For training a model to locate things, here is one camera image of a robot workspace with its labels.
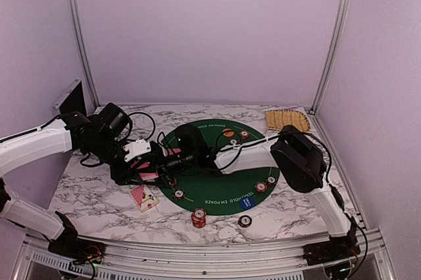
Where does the round green poker mat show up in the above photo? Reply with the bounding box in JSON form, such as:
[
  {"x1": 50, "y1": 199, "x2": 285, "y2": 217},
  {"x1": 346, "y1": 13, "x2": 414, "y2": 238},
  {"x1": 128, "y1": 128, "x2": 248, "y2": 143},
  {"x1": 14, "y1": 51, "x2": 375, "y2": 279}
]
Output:
[{"x1": 160, "y1": 119, "x2": 281, "y2": 216}]

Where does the left aluminium frame post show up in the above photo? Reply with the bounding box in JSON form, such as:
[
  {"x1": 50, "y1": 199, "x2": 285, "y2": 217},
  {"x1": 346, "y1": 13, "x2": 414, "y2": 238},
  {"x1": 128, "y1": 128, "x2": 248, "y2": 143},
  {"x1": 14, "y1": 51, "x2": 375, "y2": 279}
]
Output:
[{"x1": 68, "y1": 0, "x2": 100, "y2": 107}]

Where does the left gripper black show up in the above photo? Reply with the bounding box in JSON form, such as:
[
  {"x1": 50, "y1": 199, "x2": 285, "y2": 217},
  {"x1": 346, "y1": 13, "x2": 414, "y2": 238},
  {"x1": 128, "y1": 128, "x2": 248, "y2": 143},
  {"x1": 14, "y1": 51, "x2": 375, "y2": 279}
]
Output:
[{"x1": 85, "y1": 132, "x2": 143, "y2": 185}]

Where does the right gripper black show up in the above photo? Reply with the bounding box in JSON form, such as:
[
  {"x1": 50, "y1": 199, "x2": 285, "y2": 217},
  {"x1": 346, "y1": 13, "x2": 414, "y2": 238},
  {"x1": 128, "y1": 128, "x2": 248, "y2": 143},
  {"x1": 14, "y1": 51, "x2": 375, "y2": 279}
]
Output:
[{"x1": 138, "y1": 149, "x2": 196, "y2": 188}]

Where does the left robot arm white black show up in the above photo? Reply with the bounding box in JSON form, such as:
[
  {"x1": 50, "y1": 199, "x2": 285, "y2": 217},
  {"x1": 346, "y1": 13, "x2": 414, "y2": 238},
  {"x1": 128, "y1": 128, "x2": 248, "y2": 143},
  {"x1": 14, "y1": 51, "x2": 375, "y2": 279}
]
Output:
[{"x1": 1, "y1": 103, "x2": 160, "y2": 257}]

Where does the aluminium frame post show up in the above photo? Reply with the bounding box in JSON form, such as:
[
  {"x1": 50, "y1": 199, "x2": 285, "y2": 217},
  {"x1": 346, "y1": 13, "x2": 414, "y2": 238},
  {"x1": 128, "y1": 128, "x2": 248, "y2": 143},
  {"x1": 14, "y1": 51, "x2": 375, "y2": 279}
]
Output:
[
  {"x1": 68, "y1": 0, "x2": 100, "y2": 107},
  {"x1": 309, "y1": 0, "x2": 350, "y2": 115}
]

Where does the woven bamboo tray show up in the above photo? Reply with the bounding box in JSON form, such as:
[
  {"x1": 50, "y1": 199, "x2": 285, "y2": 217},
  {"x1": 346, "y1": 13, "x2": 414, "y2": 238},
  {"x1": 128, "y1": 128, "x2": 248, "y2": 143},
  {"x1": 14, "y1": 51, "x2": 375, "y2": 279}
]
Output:
[{"x1": 265, "y1": 109, "x2": 310, "y2": 132}]

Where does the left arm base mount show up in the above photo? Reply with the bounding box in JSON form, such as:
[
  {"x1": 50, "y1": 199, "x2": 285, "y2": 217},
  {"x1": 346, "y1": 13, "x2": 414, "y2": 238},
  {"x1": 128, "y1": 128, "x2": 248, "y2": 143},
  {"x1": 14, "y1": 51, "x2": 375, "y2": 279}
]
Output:
[{"x1": 45, "y1": 211, "x2": 106, "y2": 263}]

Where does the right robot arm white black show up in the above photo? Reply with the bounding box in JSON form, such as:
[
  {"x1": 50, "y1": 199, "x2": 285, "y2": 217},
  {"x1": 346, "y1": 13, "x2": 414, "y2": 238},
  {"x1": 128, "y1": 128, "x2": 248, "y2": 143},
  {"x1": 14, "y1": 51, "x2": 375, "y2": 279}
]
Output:
[{"x1": 151, "y1": 124, "x2": 354, "y2": 259}]

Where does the aluminium front rail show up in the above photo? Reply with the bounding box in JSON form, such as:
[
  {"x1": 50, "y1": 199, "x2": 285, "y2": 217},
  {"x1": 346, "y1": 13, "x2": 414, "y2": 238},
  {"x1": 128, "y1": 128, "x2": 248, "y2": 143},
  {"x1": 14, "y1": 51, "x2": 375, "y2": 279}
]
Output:
[{"x1": 12, "y1": 227, "x2": 395, "y2": 280}]

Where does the red playing card deck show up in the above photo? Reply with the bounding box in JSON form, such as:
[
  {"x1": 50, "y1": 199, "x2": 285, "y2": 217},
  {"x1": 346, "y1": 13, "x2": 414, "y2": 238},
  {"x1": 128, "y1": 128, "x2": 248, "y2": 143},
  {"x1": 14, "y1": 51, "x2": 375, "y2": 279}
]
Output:
[{"x1": 137, "y1": 162, "x2": 159, "y2": 181}]

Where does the orange poker chip stack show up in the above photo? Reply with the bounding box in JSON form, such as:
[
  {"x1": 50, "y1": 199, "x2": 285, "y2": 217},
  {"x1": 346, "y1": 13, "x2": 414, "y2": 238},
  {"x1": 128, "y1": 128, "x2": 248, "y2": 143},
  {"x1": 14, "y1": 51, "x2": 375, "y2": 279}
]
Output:
[{"x1": 191, "y1": 208, "x2": 207, "y2": 228}]

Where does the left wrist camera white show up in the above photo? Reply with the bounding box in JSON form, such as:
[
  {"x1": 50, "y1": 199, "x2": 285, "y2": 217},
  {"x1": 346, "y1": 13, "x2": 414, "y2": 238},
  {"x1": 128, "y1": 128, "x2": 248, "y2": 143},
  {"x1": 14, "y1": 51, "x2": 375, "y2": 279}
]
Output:
[{"x1": 123, "y1": 139, "x2": 151, "y2": 162}]

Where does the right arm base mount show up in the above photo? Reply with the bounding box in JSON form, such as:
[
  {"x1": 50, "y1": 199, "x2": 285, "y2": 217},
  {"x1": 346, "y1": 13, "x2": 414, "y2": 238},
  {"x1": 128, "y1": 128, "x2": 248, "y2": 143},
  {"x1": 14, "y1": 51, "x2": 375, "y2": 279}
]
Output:
[{"x1": 303, "y1": 224, "x2": 361, "y2": 266}]

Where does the orange big blind button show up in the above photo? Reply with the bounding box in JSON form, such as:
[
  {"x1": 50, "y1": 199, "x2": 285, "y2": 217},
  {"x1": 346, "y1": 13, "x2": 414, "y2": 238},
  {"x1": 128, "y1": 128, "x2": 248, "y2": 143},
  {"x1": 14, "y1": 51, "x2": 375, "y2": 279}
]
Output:
[{"x1": 222, "y1": 129, "x2": 235, "y2": 137}]

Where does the playing card box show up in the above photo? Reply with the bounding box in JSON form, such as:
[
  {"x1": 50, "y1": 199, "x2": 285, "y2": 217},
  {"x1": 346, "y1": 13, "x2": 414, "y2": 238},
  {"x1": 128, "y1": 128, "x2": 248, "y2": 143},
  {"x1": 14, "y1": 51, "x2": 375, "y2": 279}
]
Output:
[{"x1": 129, "y1": 185, "x2": 159, "y2": 213}]

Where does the right aluminium frame post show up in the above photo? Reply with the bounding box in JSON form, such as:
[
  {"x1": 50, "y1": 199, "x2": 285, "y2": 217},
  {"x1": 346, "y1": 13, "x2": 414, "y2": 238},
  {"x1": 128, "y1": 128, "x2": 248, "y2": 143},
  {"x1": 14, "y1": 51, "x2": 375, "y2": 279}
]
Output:
[{"x1": 309, "y1": 0, "x2": 350, "y2": 115}]

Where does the aluminium poker case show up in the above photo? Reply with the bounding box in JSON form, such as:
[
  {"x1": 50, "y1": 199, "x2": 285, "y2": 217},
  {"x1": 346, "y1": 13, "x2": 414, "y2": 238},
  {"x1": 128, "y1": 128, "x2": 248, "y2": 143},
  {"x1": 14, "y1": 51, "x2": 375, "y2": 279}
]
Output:
[{"x1": 52, "y1": 79, "x2": 87, "y2": 116}]

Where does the blue small blind button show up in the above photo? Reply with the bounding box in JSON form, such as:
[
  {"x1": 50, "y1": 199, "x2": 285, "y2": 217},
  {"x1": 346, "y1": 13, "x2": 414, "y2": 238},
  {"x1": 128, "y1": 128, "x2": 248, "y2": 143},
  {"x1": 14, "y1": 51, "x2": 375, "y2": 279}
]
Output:
[{"x1": 239, "y1": 197, "x2": 255, "y2": 210}]

